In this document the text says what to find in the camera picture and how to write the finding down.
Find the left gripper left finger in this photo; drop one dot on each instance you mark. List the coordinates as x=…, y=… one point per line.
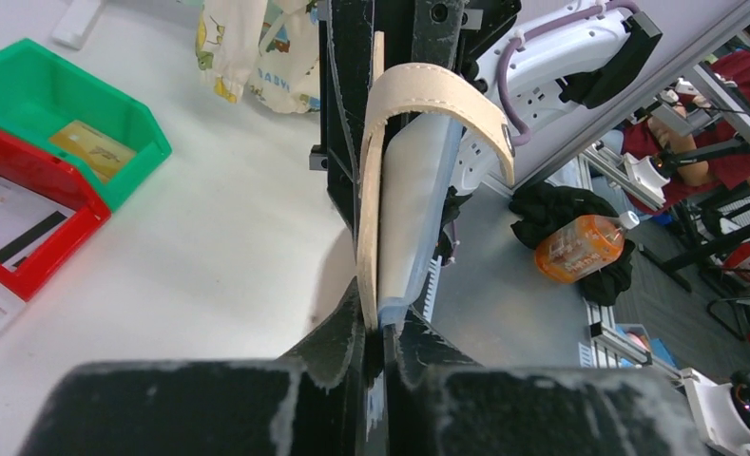
x=305, y=402

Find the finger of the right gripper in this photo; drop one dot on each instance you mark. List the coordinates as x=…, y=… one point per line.
x=345, y=46

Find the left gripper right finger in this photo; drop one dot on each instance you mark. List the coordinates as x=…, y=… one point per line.
x=440, y=402

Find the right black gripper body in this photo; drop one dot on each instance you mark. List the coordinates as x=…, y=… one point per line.
x=445, y=33

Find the beige card holder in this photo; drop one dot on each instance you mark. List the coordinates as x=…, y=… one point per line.
x=406, y=189

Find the gold card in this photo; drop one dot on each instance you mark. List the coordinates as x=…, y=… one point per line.
x=103, y=155

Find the white cards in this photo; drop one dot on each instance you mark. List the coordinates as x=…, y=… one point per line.
x=27, y=220

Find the dinosaur print cloth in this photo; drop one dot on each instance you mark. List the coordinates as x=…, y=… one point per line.
x=268, y=48

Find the black cloth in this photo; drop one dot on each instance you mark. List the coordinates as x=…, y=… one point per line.
x=544, y=208

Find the orange bottle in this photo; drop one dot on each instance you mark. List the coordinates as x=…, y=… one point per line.
x=584, y=246

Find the green plastic bin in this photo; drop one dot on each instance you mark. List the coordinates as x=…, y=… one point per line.
x=41, y=92

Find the red plastic bin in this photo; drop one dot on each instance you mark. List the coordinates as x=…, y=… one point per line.
x=55, y=179

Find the white cable tray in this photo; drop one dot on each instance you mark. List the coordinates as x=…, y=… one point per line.
x=431, y=288

